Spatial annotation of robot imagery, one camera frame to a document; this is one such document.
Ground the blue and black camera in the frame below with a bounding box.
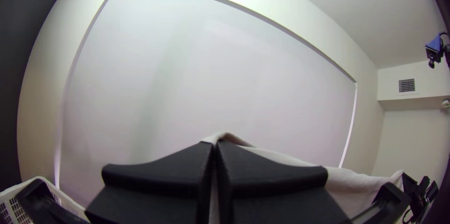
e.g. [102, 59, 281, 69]
[424, 32, 450, 69]

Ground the white laundry basket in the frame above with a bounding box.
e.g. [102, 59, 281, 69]
[0, 176, 89, 224]

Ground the wall air vent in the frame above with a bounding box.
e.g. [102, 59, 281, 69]
[397, 78, 417, 94]

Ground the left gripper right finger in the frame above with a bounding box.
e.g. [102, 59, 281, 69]
[215, 139, 353, 224]

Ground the grey t-shirt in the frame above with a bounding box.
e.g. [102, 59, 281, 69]
[201, 131, 405, 224]

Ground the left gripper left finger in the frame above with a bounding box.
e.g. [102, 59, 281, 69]
[84, 141, 215, 224]

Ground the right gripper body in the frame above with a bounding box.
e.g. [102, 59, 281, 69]
[402, 172, 440, 224]

